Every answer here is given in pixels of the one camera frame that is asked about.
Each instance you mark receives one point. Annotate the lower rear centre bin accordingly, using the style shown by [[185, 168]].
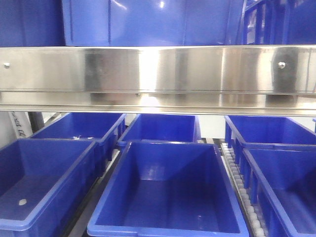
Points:
[[164, 127]]

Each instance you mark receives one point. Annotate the lower rear left bin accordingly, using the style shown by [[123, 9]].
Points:
[[103, 128]]

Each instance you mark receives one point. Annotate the lower centre blue bin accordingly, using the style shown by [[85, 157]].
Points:
[[165, 189]]

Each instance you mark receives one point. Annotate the lower rear right bin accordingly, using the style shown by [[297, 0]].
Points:
[[264, 132]]

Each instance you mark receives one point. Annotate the blue plastic bin left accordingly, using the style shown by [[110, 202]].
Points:
[[151, 22]]

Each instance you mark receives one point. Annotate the lower left blue bin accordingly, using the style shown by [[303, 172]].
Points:
[[42, 182]]

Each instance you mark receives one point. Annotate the lower right blue bin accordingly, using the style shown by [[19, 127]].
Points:
[[282, 189]]

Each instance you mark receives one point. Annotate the lower white roller track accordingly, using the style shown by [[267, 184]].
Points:
[[251, 217]]

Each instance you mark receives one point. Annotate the blue plastic crate right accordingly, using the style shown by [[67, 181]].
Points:
[[277, 22]]

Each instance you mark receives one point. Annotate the steel shelf front rail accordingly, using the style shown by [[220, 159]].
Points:
[[277, 80]]

